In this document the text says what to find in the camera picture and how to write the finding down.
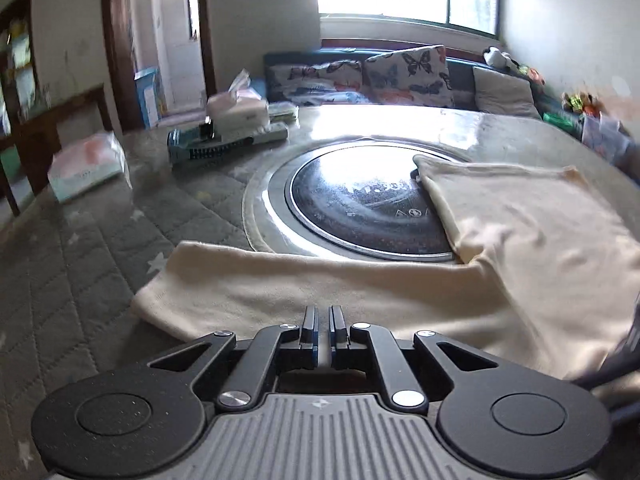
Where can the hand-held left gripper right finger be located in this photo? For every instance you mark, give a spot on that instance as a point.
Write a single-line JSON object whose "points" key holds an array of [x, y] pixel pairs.
{"points": [[334, 336]]}

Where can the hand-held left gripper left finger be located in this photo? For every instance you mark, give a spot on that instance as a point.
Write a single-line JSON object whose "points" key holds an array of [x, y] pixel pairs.
{"points": [[312, 336]]}

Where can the cream garment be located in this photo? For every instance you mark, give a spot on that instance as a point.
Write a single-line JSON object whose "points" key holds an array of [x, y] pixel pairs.
{"points": [[350, 280]]}

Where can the round black cooktop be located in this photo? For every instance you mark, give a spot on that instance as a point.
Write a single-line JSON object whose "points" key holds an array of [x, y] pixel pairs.
{"points": [[350, 200]]}

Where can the clear plastic storage box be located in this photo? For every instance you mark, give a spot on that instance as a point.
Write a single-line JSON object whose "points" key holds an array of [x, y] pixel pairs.
{"points": [[602, 132]]}

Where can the grey quilted table cover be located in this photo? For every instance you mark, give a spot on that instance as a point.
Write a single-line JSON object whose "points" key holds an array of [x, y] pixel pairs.
{"points": [[100, 260]]}

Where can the green packet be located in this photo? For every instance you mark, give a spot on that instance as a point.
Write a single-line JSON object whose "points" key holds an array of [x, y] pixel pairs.
{"points": [[283, 111]]}

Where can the green bowl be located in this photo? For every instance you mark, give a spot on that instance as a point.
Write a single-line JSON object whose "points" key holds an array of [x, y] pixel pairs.
{"points": [[560, 119]]}

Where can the white tissue box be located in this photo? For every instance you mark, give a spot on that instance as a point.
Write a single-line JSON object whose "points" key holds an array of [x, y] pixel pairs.
{"points": [[237, 107]]}

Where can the pile of small plush toys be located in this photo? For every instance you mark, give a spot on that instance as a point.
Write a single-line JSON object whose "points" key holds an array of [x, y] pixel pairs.
{"points": [[580, 102]]}

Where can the wide butterfly print pillow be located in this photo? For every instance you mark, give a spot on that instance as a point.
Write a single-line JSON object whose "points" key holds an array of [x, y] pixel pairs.
{"points": [[320, 82]]}

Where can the square butterfly print pillow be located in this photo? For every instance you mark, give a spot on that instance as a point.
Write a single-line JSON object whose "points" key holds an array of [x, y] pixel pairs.
{"points": [[407, 77]]}

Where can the blue sofa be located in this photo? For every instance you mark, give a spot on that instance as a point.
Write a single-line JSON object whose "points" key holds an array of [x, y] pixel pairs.
{"points": [[462, 85]]}

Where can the white pink tissue pack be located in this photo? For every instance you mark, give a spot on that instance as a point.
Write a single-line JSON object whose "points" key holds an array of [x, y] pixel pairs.
{"points": [[87, 165]]}

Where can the plain grey pillow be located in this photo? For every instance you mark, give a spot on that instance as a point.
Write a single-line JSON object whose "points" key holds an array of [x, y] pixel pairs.
{"points": [[505, 92]]}

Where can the light blue box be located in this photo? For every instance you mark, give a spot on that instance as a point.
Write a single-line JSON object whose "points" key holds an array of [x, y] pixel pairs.
{"points": [[149, 95]]}

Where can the pink green plush toy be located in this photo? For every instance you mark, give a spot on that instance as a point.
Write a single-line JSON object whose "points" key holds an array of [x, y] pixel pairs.
{"points": [[532, 74]]}

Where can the panda plush toy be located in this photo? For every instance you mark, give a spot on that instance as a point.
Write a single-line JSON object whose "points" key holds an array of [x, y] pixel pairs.
{"points": [[500, 57]]}

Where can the dark wooden cabinet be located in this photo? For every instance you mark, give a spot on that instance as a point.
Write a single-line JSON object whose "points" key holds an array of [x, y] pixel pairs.
{"points": [[30, 125]]}

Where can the wooden door frame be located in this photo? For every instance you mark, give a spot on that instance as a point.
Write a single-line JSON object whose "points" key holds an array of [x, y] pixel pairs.
{"points": [[112, 45]]}

